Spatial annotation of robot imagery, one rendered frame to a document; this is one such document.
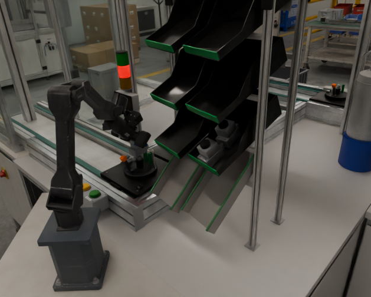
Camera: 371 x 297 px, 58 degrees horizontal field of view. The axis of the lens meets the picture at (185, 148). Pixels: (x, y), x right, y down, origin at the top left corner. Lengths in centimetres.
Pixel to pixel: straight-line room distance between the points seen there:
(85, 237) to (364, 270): 114
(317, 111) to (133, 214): 135
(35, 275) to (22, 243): 18
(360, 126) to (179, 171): 83
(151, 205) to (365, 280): 95
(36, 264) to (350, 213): 114
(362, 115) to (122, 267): 113
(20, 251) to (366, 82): 146
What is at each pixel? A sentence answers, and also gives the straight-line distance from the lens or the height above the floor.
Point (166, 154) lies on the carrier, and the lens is 149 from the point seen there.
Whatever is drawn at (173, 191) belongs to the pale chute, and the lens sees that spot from 116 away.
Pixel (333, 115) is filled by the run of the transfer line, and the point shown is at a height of 91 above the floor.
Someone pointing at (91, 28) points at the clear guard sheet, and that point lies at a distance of 165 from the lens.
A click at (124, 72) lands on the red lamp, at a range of 143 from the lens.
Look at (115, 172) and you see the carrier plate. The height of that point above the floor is 97.
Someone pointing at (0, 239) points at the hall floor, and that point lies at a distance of 289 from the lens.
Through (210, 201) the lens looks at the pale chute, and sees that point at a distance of 108.
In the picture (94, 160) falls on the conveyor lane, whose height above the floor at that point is 92.
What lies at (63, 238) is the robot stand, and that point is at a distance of 100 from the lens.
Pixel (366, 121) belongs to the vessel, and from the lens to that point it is 159.
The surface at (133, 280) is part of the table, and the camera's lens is 112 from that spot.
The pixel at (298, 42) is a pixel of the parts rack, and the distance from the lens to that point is 102.
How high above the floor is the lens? 170
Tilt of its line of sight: 28 degrees down
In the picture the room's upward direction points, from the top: 3 degrees counter-clockwise
